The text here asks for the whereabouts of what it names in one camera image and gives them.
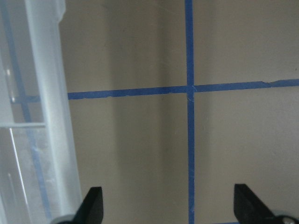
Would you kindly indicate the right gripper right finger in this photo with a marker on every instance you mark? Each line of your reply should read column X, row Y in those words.
column 249, row 209

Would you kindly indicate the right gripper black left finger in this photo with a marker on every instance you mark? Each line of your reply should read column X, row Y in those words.
column 90, row 210

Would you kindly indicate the clear plastic box lid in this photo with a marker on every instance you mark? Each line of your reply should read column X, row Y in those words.
column 39, row 182

